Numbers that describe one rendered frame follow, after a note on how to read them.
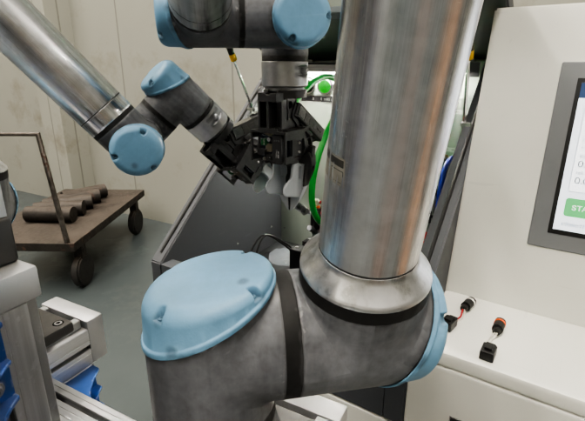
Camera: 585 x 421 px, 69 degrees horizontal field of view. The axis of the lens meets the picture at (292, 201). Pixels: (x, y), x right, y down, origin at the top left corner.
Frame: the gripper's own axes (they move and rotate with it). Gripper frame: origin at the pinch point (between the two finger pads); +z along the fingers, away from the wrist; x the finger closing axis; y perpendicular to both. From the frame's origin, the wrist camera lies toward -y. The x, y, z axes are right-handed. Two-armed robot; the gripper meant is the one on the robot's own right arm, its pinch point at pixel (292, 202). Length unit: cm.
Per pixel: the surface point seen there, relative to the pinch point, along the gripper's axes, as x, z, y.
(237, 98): -186, 2, -200
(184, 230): -43.1, 19.0, -11.6
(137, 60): -290, -27, -189
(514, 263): 34.9, 13.8, -27.0
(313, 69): -28, -23, -54
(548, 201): 38.5, 1.0, -29.8
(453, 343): 29.3, 22.4, -6.4
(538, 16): 31, -32, -38
